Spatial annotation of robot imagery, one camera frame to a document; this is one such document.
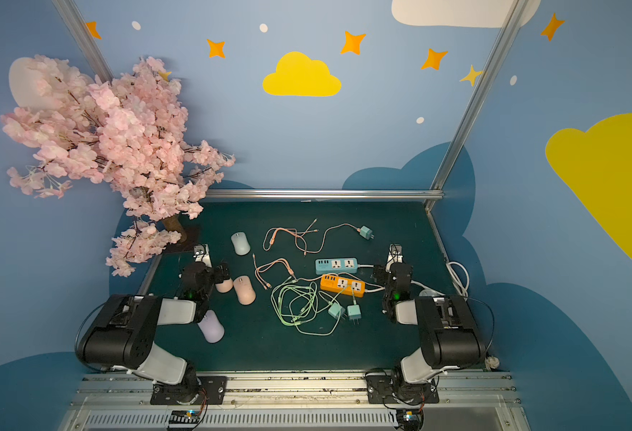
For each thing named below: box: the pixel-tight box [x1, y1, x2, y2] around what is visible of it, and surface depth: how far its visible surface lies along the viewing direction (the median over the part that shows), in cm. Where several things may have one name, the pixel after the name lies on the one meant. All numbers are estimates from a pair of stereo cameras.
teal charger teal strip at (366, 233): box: [359, 225, 375, 240], surface depth 110 cm
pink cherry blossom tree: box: [0, 56, 235, 278], surface depth 71 cm
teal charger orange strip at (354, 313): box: [346, 304, 362, 326], surface depth 90 cm
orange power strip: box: [319, 273, 367, 299], surface depth 95 cm
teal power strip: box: [315, 257, 359, 275], surface depth 100 cm
